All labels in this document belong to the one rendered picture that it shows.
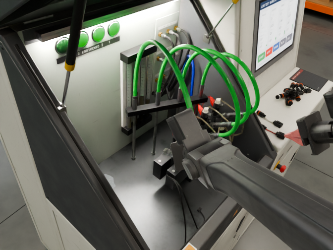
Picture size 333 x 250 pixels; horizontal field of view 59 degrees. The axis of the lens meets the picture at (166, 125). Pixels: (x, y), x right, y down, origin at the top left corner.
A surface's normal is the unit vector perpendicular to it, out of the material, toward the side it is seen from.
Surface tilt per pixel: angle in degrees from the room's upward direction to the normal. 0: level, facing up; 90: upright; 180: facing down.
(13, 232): 0
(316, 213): 37
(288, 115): 0
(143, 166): 0
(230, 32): 90
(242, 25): 76
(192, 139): 45
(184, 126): 41
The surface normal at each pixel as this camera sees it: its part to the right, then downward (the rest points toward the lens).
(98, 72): 0.75, 0.48
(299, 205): -0.39, -0.88
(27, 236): 0.09, -0.75
